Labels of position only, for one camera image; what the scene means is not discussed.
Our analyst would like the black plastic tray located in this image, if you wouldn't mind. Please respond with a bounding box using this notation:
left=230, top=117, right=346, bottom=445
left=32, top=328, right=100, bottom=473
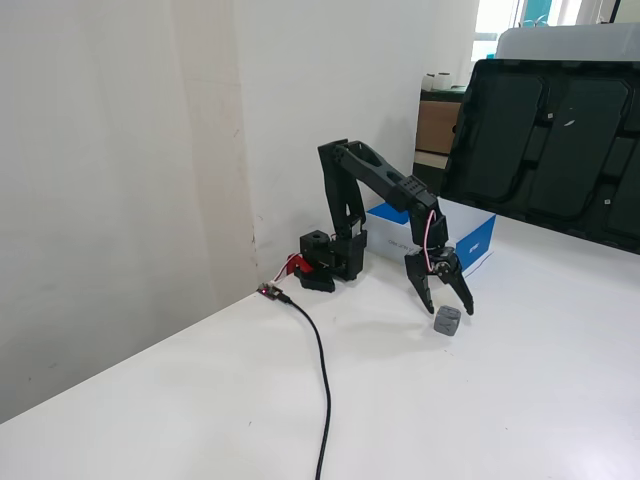
left=438, top=58, right=640, bottom=256

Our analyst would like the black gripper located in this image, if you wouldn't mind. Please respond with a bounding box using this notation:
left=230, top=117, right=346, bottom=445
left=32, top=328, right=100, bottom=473
left=403, top=242, right=476, bottom=317

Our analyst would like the window with white frame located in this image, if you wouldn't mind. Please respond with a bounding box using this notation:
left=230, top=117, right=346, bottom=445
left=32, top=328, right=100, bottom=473
left=471, top=0, right=640, bottom=62

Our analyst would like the red white board cable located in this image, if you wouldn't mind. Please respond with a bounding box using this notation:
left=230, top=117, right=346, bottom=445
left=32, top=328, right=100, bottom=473
left=271, top=258, right=296, bottom=286

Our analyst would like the red table clamp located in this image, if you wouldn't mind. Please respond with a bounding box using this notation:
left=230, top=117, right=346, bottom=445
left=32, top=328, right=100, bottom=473
left=283, top=253, right=315, bottom=277

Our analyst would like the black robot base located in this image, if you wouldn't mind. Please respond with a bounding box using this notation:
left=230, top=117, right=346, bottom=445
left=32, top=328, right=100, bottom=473
left=293, top=228, right=338, bottom=294

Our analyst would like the white servo cable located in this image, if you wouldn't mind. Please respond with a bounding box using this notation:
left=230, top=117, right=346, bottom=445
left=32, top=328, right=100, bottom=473
left=421, top=208, right=440, bottom=275

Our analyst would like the gray cube block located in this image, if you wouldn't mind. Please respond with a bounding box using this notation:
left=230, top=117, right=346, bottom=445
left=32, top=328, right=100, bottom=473
left=432, top=304, right=463, bottom=338

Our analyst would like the black power cable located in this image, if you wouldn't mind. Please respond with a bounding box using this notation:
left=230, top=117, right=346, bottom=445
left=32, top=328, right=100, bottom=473
left=276, top=291, right=333, bottom=480

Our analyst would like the blue and white cardboard box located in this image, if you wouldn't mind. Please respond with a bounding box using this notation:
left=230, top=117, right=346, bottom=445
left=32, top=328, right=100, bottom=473
left=365, top=199, right=498, bottom=279

